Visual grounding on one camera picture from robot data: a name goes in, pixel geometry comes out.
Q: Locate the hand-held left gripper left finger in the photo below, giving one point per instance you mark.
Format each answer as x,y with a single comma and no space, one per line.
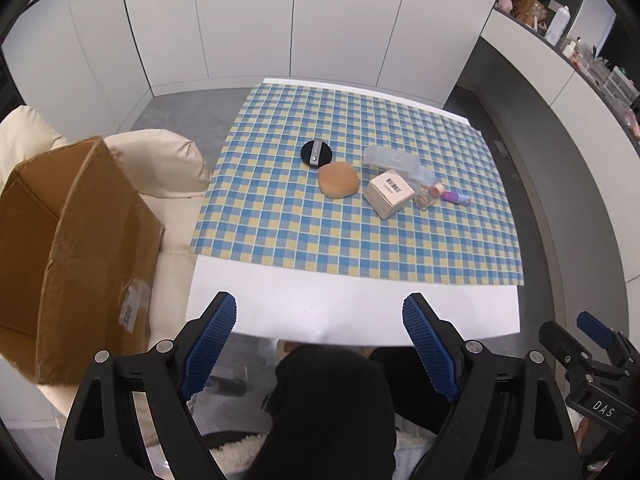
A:
210,350

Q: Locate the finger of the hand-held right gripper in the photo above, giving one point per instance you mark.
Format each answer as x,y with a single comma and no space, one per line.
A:
595,327
562,345

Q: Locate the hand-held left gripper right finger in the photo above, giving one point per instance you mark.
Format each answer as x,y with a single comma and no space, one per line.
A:
432,350

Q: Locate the large cardboard box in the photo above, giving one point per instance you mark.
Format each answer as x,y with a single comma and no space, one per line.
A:
90,260

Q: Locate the clear bottle with pink cap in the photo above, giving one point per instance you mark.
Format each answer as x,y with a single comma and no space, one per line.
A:
425,199

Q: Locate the purple and blue small bottle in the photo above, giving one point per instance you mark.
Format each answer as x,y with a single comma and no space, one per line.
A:
452,196

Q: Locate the small white carton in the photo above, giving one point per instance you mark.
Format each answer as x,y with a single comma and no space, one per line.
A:
387,195

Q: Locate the tan makeup sponge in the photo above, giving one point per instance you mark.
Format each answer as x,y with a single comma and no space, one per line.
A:
338,180

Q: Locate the white table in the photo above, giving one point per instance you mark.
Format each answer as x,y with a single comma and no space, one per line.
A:
350,310

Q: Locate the cream fleece-lined jacket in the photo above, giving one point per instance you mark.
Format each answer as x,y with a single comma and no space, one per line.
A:
235,455

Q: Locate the blue yellow checkered tablecloth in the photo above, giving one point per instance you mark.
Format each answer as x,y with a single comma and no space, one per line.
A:
280,220

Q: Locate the cream padded chair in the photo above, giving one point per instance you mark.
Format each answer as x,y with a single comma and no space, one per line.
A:
175,160

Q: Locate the clear drawer organizer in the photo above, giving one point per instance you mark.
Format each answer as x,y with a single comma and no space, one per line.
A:
620,85

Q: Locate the white counter cabinet dark top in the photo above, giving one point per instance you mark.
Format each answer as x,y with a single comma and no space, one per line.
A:
525,60

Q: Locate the white spray bottle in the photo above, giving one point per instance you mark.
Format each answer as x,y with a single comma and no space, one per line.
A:
556,25

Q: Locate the small brown cardboard box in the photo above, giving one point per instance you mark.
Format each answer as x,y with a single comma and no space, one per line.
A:
529,7

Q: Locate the small pink plush toy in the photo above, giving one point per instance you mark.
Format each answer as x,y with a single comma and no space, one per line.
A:
504,5

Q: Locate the white built-in wardrobe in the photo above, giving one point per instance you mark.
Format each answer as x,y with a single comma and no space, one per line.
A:
250,10

